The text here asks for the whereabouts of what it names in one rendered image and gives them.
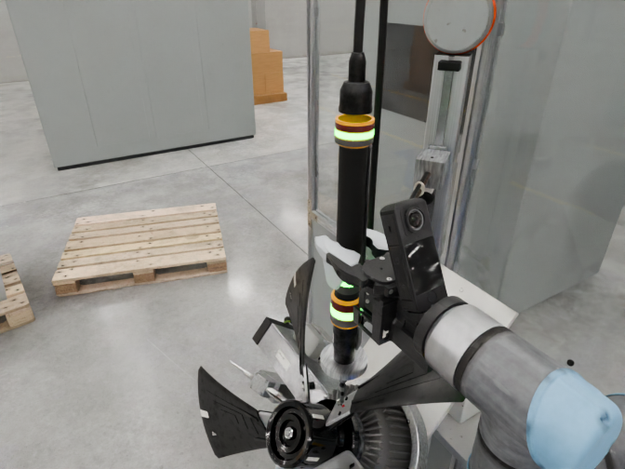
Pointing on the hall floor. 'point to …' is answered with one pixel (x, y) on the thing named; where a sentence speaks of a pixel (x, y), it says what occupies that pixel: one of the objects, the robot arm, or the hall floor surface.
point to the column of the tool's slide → (445, 129)
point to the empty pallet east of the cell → (140, 247)
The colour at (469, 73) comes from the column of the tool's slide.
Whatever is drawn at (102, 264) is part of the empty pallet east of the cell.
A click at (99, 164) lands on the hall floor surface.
